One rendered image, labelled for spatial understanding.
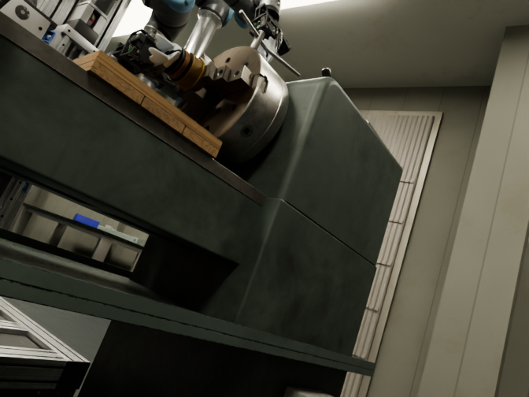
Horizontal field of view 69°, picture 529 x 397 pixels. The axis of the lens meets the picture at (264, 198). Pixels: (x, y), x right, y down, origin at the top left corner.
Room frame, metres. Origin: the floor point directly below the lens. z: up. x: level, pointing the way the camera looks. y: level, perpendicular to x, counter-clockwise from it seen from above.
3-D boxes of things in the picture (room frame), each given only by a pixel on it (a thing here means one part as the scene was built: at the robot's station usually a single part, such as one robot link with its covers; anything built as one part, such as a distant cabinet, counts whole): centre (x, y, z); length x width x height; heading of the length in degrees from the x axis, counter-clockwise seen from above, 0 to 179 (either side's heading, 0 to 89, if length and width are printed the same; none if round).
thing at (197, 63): (0.89, 0.29, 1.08); 0.09 x 0.09 x 0.09; 47
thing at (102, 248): (5.78, 2.33, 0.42); 2.33 x 0.94 x 0.84; 53
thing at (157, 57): (0.83, 0.35, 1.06); 0.09 x 0.06 x 0.03; 45
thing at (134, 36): (0.91, 0.43, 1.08); 0.12 x 0.09 x 0.08; 45
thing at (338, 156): (1.30, -0.08, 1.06); 0.59 x 0.48 x 0.39; 136
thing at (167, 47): (0.83, 0.35, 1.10); 0.09 x 0.06 x 0.03; 45
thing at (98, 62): (0.82, 0.36, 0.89); 0.36 x 0.30 x 0.04; 46
